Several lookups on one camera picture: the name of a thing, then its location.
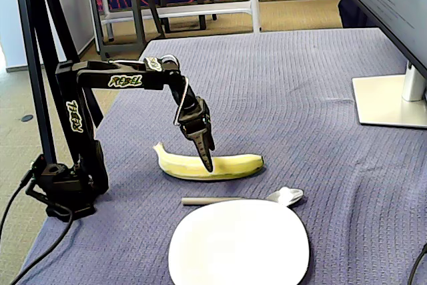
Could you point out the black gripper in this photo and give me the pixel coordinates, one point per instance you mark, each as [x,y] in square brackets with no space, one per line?
[196,124]

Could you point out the yellow banana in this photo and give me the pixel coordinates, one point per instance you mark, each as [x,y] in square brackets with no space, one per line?
[233,165]

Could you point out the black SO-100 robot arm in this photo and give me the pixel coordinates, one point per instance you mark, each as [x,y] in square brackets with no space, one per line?
[70,185]

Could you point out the white square plate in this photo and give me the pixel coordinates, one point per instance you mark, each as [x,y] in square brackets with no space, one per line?
[237,245]

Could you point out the blue woven cloth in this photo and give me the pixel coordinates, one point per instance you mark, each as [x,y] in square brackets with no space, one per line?
[283,98]

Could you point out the silver monitor stand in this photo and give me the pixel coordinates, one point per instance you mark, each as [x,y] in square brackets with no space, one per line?
[380,98]

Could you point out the black round floor cap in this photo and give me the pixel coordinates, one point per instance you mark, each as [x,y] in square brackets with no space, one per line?
[27,118]

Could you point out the black camera stand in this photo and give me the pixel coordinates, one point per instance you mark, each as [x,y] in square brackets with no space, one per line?
[36,64]

